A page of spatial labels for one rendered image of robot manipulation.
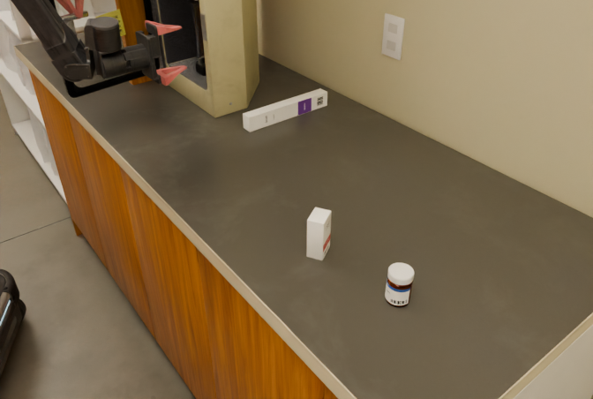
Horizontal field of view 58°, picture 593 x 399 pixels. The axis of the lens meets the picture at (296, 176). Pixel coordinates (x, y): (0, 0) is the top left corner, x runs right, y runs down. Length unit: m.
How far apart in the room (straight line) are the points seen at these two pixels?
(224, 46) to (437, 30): 0.56
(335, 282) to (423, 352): 0.20
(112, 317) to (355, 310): 1.51
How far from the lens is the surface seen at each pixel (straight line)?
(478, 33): 1.36
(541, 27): 1.28
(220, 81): 1.53
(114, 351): 2.21
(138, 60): 1.27
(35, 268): 2.67
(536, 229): 1.22
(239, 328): 1.22
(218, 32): 1.49
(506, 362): 0.94
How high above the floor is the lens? 1.63
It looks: 33 degrees down
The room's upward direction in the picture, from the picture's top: straight up
